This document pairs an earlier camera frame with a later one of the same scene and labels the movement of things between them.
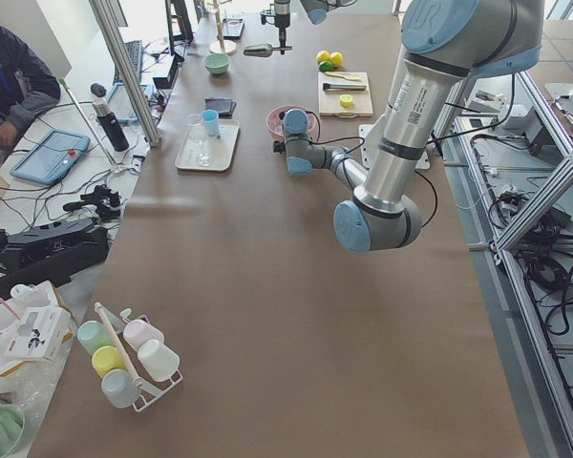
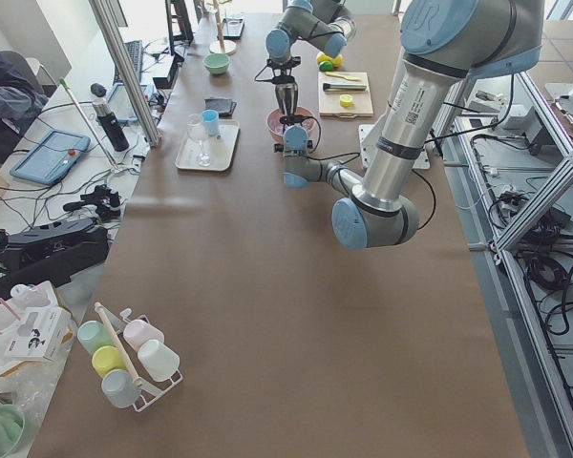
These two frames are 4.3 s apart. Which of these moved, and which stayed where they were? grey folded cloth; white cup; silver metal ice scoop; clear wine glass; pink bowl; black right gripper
Moved: black right gripper; silver metal ice scoop
Stayed: clear wine glass; pink bowl; grey folded cloth; white cup
